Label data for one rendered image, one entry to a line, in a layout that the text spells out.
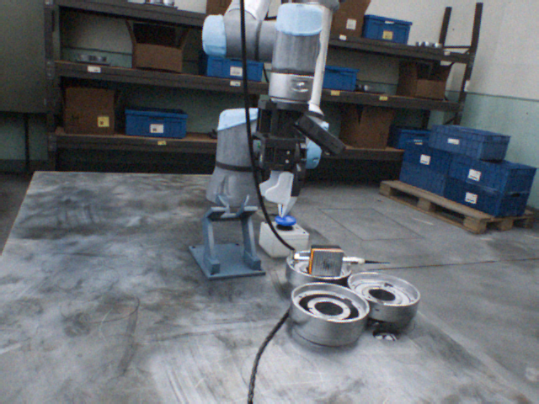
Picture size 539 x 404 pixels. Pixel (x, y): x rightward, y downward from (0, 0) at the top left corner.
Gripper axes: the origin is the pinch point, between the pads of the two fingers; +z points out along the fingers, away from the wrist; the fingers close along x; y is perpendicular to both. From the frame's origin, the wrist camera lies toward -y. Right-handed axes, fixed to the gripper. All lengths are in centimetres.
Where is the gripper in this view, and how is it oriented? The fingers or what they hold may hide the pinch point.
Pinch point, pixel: (286, 209)
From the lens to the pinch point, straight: 85.9
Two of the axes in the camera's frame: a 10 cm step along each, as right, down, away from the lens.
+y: -9.3, 0.0, -3.7
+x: 3.6, 3.0, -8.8
